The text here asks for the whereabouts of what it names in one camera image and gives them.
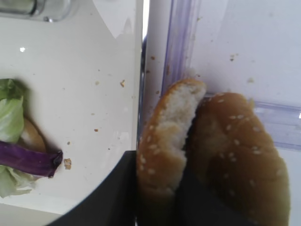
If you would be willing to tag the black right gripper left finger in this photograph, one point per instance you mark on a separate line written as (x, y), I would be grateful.
(112, 203)

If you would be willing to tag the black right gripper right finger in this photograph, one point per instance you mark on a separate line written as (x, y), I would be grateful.
(196, 206)

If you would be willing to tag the sesame top bun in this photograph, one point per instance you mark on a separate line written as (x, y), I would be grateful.
(160, 158)

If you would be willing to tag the lettuce leaf on bun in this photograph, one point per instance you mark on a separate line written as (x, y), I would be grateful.
(12, 181)

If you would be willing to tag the purple cabbage strip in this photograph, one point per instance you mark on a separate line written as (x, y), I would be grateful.
(28, 161)

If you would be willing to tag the bottom bun on tray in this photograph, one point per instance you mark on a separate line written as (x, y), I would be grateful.
(31, 139)

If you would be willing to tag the upper right clear holder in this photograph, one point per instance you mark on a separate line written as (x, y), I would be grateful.
(277, 127)

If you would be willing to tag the cream rectangular serving tray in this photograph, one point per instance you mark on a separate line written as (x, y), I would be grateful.
(83, 74)

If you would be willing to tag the clear plastic salad container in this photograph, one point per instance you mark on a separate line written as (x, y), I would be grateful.
(48, 11)

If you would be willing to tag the right clear long rail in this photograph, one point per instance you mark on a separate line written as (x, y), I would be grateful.
(183, 21)

